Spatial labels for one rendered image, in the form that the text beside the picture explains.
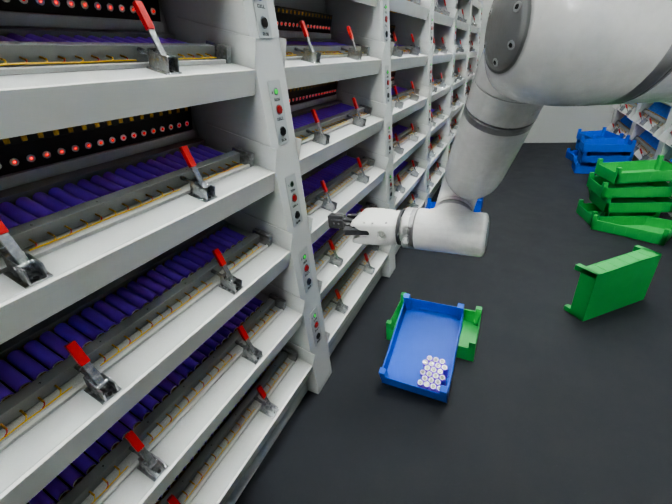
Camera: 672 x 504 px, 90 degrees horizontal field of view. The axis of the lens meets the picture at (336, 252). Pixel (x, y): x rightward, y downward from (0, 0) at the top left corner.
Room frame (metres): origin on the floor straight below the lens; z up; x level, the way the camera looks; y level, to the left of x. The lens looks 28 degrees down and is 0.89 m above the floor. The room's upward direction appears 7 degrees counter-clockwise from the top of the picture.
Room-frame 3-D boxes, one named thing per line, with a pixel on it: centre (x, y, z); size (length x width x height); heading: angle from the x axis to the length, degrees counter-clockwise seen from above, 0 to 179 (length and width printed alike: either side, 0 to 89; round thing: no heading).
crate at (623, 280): (0.97, -0.99, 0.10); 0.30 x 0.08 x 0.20; 105
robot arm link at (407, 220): (0.62, -0.16, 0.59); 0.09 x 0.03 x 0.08; 150
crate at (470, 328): (0.93, -0.33, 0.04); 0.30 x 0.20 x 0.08; 60
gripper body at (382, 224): (0.65, -0.10, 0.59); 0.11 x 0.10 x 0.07; 60
